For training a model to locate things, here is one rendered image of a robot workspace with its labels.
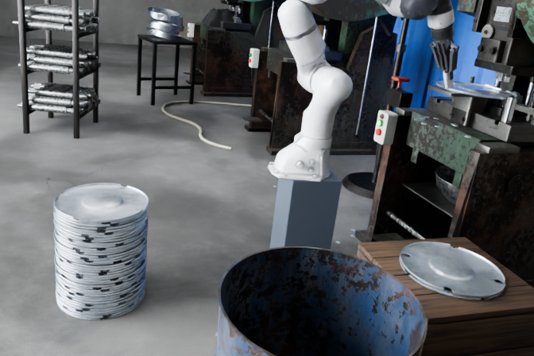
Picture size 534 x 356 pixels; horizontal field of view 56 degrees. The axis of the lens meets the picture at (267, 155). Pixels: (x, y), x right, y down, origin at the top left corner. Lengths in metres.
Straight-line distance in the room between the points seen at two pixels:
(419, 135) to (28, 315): 1.57
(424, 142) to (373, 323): 1.02
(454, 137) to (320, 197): 0.56
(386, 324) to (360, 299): 0.09
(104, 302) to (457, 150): 1.33
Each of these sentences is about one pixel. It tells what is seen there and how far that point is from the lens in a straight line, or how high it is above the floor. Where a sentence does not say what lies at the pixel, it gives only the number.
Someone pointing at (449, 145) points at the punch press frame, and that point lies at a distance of 2.01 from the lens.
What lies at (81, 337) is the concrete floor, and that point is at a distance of 1.72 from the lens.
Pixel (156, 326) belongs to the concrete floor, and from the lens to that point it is 1.73.
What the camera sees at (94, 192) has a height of 0.35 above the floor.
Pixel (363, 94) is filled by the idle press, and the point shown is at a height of 0.43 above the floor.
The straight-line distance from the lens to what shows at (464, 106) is 2.05.
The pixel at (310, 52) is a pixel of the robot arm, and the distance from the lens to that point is 1.64.
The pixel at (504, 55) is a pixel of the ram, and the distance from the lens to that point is 2.06.
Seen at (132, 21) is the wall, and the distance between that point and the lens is 8.17.
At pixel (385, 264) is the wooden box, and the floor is 0.35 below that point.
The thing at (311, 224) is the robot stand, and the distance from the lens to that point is 1.82.
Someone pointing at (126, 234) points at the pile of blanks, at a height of 0.30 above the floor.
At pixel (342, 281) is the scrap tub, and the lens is 1.28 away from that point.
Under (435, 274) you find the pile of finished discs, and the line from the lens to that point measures 1.51.
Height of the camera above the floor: 1.06
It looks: 18 degrees down
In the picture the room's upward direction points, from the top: 7 degrees clockwise
